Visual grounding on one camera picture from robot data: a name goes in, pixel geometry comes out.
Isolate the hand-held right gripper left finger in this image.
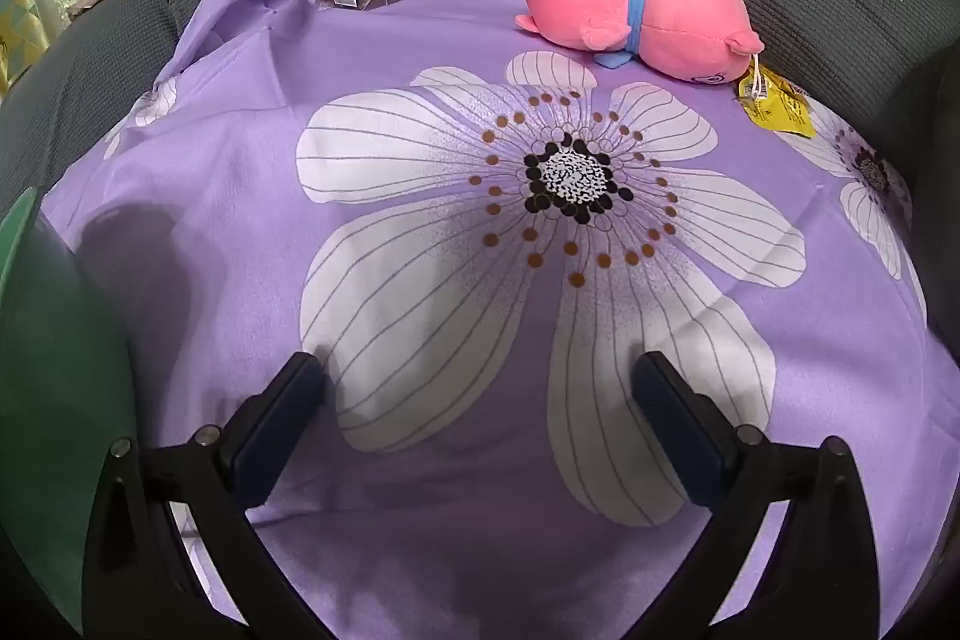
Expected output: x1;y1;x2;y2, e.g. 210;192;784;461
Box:
81;351;338;640

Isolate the green bowl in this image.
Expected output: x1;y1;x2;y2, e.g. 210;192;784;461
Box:
0;186;140;640

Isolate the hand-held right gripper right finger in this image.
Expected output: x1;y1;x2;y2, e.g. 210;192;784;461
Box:
622;351;880;640

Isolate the purple floral cloth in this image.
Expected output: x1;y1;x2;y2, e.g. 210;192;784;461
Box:
41;0;942;640

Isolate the yellow tag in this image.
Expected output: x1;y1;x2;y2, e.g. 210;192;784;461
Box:
735;70;817;140

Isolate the pink plush toy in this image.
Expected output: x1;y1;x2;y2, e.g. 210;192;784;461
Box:
514;0;766;85

